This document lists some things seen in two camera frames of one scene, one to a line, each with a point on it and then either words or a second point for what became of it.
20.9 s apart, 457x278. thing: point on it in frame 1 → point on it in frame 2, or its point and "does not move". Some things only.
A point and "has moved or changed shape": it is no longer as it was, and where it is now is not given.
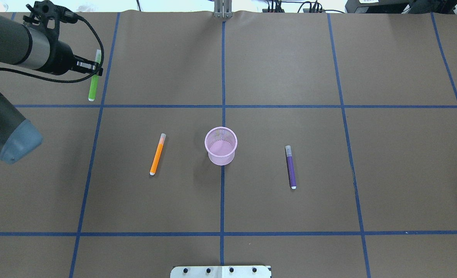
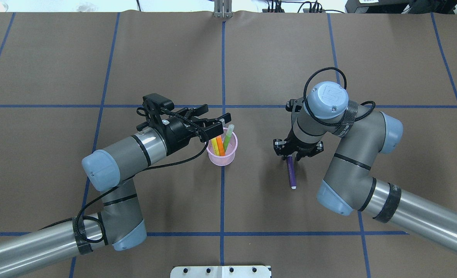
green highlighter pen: x=93 y=92 → x=228 y=136
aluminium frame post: x=223 y=9 does not move
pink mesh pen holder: x=221 y=143 does not move
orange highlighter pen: x=157 y=154 has moved or changed shape
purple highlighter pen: x=291 y=171 does not move
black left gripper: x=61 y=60 → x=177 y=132
